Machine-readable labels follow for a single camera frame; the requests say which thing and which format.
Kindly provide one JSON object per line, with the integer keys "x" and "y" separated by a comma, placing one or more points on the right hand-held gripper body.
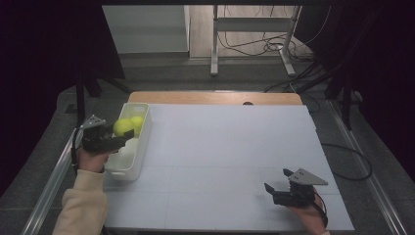
{"x": 293, "y": 195}

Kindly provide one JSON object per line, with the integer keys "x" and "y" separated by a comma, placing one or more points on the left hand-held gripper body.
{"x": 96, "y": 140}

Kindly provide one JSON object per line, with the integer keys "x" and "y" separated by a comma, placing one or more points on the yellow tennis ball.
{"x": 122, "y": 126}
{"x": 138, "y": 122}

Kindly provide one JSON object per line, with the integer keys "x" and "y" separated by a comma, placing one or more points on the white plastic bin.
{"x": 142, "y": 147}

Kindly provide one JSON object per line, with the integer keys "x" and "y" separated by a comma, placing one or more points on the person's left hand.
{"x": 91, "y": 160}

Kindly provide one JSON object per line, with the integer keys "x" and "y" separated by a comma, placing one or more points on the person's right hand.
{"x": 308, "y": 217}

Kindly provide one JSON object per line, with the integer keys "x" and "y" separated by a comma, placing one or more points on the black tripod stand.
{"x": 346, "y": 101}
{"x": 80, "y": 101}

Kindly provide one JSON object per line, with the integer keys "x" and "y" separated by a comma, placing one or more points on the white board sheet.
{"x": 212, "y": 156}

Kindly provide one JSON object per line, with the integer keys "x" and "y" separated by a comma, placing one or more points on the wooden table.
{"x": 202, "y": 98}

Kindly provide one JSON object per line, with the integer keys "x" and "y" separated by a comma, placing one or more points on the dark curtain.
{"x": 39, "y": 65}
{"x": 385, "y": 65}

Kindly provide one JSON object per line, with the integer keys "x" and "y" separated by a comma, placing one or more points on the white panel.
{"x": 147, "y": 29}

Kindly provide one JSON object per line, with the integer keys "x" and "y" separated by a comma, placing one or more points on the aluminium floor rail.
{"x": 368, "y": 182}
{"x": 52, "y": 186}

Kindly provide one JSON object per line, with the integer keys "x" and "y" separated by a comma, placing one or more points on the white metal desk frame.
{"x": 251, "y": 24}

